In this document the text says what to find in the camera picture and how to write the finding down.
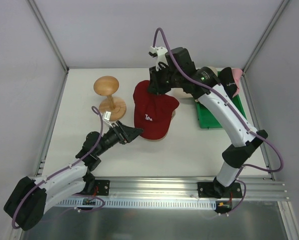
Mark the left aluminium frame post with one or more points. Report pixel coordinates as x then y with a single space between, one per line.
43 25

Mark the white slotted cable duct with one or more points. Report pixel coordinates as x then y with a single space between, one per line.
139 203

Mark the aluminium frame post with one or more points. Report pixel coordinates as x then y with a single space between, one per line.
264 36
43 25

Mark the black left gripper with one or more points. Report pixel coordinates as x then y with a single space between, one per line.
121 134

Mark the green plastic tray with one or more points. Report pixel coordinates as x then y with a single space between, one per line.
206 120

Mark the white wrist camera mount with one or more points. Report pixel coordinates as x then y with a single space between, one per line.
159 54
106 119

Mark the light pink baseball cap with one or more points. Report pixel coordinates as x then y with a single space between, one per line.
237 74

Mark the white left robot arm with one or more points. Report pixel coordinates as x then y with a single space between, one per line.
32 197

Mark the black baseball cap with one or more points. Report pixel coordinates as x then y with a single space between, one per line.
226 78

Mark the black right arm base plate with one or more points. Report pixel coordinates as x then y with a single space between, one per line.
213 189

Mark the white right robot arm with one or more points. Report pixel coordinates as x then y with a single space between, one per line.
244 137

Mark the right aluminium frame post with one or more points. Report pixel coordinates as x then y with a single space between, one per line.
264 36

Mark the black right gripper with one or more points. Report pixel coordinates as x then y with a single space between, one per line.
157 78

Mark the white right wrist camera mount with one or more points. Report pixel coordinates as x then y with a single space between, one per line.
159 54

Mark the red baseball cap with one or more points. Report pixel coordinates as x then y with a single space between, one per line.
153 113

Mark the wooden hat stand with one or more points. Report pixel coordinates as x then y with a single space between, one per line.
107 86

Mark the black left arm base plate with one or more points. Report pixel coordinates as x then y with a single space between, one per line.
101 187

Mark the aluminium mounting rail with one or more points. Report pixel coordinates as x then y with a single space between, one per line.
184 188

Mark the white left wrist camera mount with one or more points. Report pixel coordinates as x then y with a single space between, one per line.
106 119

